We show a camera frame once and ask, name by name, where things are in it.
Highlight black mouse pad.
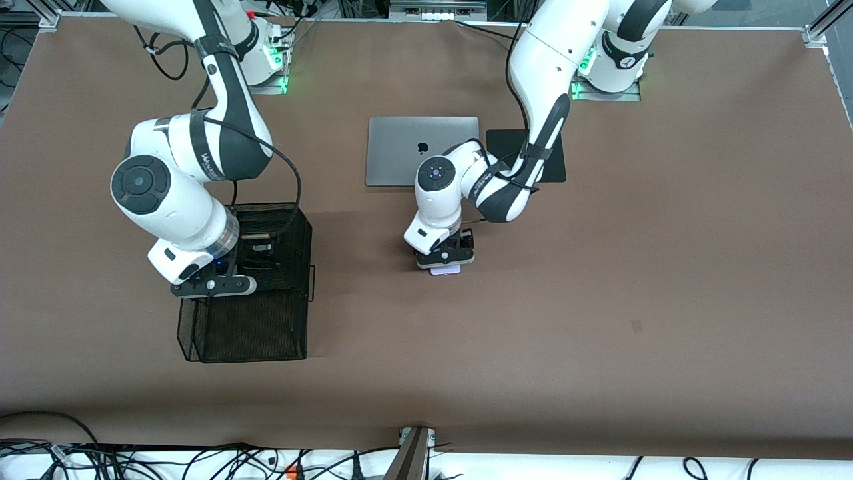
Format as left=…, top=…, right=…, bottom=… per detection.
left=486, top=129, right=568, bottom=184

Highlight silver closed laptop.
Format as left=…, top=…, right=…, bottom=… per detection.
left=365, top=117, right=480, bottom=188

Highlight white power strip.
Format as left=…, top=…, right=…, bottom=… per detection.
left=390, top=0, right=488, bottom=22

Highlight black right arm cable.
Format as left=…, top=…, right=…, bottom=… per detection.
left=133, top=27, right=302, bottom=241

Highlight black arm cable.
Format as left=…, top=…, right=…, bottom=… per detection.
left=133, top=27, right=302, bottom=241
left=460, top=20, right=554, bottom=224

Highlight black wire mesh basket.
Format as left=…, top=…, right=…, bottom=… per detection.
left=176, top=203, right=316, bottom=364

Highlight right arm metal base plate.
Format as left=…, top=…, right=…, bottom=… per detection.
left=252, top=67, right=289, bottom=95

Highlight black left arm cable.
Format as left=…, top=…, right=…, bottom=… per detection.
left=460, top=20, right=554, bottom=224

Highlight tangled black floor cables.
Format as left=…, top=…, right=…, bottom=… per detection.
left=0, top=440, right=401, bottom=480

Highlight black table cable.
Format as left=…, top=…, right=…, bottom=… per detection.
left=455, top=20, right=527, bottom=44

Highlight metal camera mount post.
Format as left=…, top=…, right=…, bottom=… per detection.
left=383, top=427, right=437, bottom=480

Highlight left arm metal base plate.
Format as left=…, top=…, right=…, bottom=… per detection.
left=572, top=73, right=642, bottom=102

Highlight looped black floor cable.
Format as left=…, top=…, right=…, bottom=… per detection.
left=0, top=411, right=101, bottom=449

